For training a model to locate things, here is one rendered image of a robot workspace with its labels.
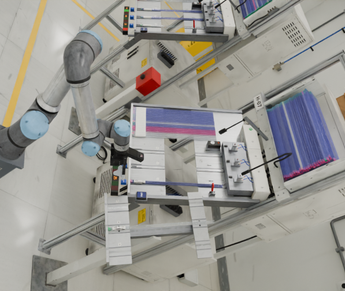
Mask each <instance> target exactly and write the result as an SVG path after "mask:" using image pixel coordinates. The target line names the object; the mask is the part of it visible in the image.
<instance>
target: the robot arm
mask: <svg viewBox="0 0 345 291"><path fill-rule="evenodd" d="M102 48H103V43H102V40H101V38H100V37H99V35H98V34H97V33H95V32H93V31H90V30H83V31H81V32H79V33H78V34H77V35H76V36H75V38H74V39H73V40H72V41H71V42H70V43H69V44H68V45H67V46H66V48H65V50H64V56H63V63H62V65H61V66H60V68H59V70H58V71H57V73H56V74H55V76H54V77H53V79H52V81H51V82H50V84H49V85H48V87H47V88H46V90H45V91H44V92H42V93H40V94H39V95H38V96H37V97H36V99H35V100H34V102H33V104H32V105H31V106H30V108H29V109H28V110H27V111H26V112H25V113H24V114H23V116H22V117H21V118H20V119H19V120H18V121H16V122H15V123H14V124H13V125H11V126H10V127H7V128H2V129H0V156H2V157H4V158H6V159H11V160H12V159H17V158H18V157H20V156H21V155H22V154H23V153H24V151H25V149H26V147H28V146H29V145H30V144H32V143H33V142H35V141H36V140H37V139H39V138H41V137H43V136H44V135H45V134H46V133H47V131H48V129H49V125H50V123H51V122H52V120H53V119H54V118H55V117H56V116H57V114H58V112H59V110H60V108H61V102H62V100H63V98H64V97H65V96H66V94H67V93H68V91H69V90H70V89H71V90H72V95H73V99H74V102H75V107H76V111H77V116H78V119H79V124H80V129H81V133H82V137H83V144H82V146H81V150H82V152H83V153H84V154H85V155H87V156H95V155H96V154H97V153H98V151H99V150H100V147H101V145H102V143H103V142H104V140H105V138H106V137H107V138H111V139H114V143H111V154H110V166H118V165H123V166H119V167H118V170H116V171H114V172H113V174H114V175H115V176H120V177H122V180H123V179H124V178H125V167H126V165H127V158H128V157H129V158H132V159H134V160H136V161H138V162H140V163H141V162H142V161H144V153H142V152H139V151H137V150H135V149H133V148H131V147H129V142H130V134H131V125H130V123H129V122H128V121H126V120H118V121H116V122H110V121H105V120H102V119H97V117H96V114H95V108H94V102H93V99H92V93H91V88H90V82H89V80H90V79H91V75H90V67H91V65H92V63H93V62H94V61H95V59H96V57H97V56H98V55H99V54H100V53H101V51H102ZM121 168H122V171H121Z"/></svg>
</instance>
